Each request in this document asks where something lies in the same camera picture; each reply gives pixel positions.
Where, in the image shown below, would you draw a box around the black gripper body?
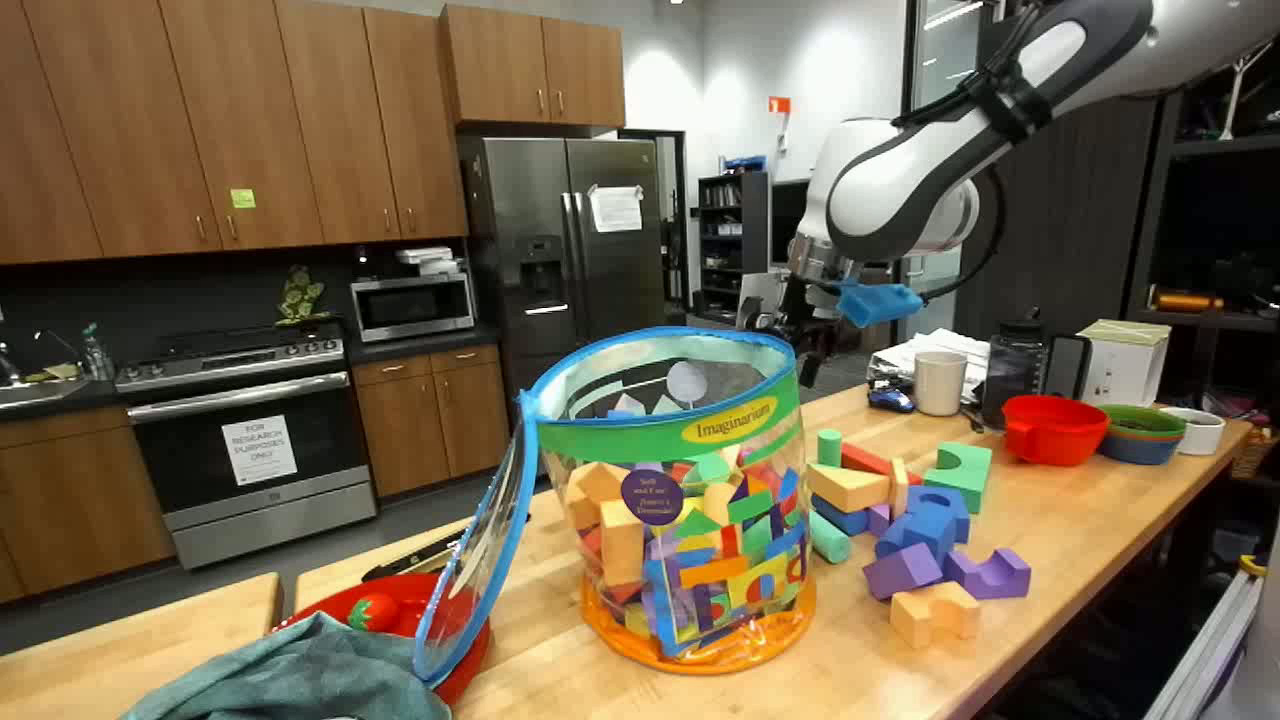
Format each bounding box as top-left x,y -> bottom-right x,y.
788,268 -> 860,345

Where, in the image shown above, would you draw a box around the red foam block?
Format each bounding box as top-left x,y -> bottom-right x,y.
834,440 -> 895,480

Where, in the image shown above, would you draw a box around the yellow wedge foam block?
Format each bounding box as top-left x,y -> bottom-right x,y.
804,462 -> 895,522

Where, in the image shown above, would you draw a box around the green arch foam block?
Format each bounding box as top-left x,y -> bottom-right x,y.
920,438 -> 1000,522

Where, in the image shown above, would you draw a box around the small light green block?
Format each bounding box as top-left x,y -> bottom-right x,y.
804,510 -> 855,569

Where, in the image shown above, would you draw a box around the blue arch foam block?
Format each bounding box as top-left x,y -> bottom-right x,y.
873,484 -> 974,566

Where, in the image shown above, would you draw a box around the purple arch foam block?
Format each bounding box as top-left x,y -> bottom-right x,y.
942,543 -> 1034,603

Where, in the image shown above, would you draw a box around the tan foam block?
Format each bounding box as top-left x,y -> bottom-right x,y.
923,581 -> 985,646
887,588 -> 940,655

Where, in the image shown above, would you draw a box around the blue-rimmed clear bag lid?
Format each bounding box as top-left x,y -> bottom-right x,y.
407,388 -> 545,694

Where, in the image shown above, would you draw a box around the dark bookshelf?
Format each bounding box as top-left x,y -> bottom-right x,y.
692,169 -> 775,324

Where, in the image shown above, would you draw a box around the small black device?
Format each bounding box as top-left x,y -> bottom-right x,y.
865,368 -> 920,417

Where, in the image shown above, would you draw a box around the stack of white papers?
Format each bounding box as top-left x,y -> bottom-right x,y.
866,324 -> 996,393

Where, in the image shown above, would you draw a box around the white cup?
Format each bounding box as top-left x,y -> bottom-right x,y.
910,350 -> 972,420

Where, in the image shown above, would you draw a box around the tan foam cylinder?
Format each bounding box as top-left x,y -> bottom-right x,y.
885,452 -> 915,522

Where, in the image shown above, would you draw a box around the black box device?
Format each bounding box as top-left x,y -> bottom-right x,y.
981,324 -> 1091,434

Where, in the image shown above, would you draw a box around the white paper on refrigerator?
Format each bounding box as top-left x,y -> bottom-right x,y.
584,185 -> 646,239

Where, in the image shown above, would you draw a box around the stainless steel refrigerator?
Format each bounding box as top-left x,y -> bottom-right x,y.
454,123 -> 672,409

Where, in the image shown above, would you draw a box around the red plastic bowl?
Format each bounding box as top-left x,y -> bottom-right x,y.
280,571 -> 494,707
1000,393 -> 1116,472

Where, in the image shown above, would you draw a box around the glass door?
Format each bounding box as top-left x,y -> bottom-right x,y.
899,0 -> 993,114

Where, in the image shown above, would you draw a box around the white box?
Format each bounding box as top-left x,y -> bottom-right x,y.
1071,316 -> 1177,413

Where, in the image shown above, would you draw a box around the green plastic bowl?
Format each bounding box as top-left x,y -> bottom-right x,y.
1096,399 -> 1190,450

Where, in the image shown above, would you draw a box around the blue plastic bowl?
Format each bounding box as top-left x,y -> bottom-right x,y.
1096,430 -> 1186,468

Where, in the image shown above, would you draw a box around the folded white towels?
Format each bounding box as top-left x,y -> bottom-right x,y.
390,246 -> 465,284

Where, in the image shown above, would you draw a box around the white plastic bowl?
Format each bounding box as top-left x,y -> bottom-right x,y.
1157,404 -> 1228,462

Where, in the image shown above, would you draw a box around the dark shelving unit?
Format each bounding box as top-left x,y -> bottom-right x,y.
1128,49 -> 1280,434

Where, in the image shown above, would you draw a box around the wooden base cabinet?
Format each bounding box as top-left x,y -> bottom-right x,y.
349,340 -> 514,505
0,404 -> 181,608

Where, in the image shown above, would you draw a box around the stainless microwave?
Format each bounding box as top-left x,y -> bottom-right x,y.
344,268 -> 480,350

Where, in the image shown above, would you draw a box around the green potted plant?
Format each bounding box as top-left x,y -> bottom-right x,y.
270,261 -> 332,332

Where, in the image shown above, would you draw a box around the white paper on oven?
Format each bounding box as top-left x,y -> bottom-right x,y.
214,413 -> 305,493

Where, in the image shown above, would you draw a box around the stainless oven range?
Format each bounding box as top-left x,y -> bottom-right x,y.
111,329 -> 381,576

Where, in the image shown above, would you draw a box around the clear spray bottle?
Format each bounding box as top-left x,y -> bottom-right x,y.
81,320 -> 121,384

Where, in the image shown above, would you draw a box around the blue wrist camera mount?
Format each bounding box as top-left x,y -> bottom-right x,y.
834,276 -> 927,332

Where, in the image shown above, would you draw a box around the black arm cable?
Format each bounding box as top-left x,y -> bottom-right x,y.
915,169 -> 1021,304

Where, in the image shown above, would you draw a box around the small wooden wall cabinet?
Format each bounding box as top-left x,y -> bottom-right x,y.
438,4 -> 626,137

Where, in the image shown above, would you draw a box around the wide wooden wall cabinets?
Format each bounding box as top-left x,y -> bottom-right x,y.
0,0 -> 471,268

